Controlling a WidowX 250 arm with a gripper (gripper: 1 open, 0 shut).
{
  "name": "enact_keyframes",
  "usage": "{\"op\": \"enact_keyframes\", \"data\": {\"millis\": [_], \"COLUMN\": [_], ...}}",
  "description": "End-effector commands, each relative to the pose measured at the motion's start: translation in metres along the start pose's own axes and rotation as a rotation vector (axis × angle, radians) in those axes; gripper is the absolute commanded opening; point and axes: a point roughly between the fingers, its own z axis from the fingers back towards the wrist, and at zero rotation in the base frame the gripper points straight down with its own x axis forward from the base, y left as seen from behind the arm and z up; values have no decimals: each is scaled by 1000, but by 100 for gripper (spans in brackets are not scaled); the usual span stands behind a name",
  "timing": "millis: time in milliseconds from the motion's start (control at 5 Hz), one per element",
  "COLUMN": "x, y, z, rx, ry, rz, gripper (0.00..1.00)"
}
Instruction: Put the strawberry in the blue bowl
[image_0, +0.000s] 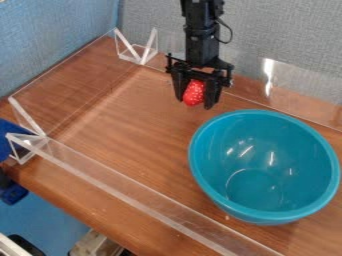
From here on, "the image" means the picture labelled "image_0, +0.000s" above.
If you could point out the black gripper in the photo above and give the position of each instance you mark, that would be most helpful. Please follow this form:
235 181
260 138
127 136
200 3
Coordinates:
183 71

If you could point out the red strawberry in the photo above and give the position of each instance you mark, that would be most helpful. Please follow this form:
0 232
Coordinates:
193 93

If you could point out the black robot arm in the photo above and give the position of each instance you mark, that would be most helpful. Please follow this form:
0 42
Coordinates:
201 29

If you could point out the blue plastic bowl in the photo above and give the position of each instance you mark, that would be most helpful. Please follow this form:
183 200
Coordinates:
264 166

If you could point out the clear acrylic back barrier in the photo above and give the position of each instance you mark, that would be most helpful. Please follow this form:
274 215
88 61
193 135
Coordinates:
290 89

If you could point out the clear acrylic barrier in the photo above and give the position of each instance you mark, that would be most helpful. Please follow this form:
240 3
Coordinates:
213 235
70 86
290 89

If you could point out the clear acrylic left barrier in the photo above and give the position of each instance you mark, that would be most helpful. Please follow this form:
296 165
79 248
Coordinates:
70 86

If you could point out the clear acrylic front barrier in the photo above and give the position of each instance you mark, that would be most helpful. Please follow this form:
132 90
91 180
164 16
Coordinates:
213 235

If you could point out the blue clamp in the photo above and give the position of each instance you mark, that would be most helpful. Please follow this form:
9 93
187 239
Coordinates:
12 192

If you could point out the grey box under table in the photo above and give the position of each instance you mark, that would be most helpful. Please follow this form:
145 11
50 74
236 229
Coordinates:
95 244

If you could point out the white black object below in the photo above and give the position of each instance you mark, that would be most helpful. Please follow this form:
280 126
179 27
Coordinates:
13 245

